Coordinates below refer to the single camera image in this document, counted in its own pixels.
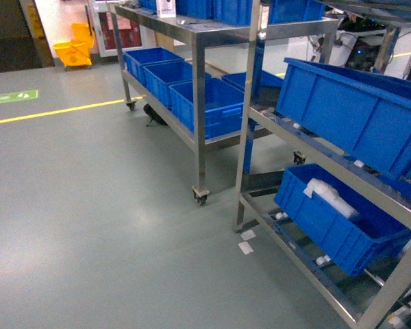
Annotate blue crate on cart front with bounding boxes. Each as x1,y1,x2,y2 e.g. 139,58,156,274
169,78,244,139

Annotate blue crate on cart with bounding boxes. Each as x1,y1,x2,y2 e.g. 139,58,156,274
169,78,244,139
143,61,193,109
123,47,184,86

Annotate blue crate on cart middle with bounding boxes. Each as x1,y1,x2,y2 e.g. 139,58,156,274
143,61,193,109

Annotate stainless steel cart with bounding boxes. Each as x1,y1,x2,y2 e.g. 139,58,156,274
105,0,340,206

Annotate white plastic bag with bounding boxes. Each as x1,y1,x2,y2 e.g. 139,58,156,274
303,178,362,219

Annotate blue crate on cart rear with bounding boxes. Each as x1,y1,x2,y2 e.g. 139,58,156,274
123,47,184,86

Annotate yellow mop bucket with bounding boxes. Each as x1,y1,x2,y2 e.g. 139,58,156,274
53,23,95,69

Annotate blue bin lower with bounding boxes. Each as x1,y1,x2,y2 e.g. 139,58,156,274
274,164,411,276

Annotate large blue bin upper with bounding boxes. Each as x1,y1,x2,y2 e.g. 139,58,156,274
276,58,411,180

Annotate stainless steel flow rack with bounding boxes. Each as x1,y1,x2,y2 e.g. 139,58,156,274
236,1,411,328

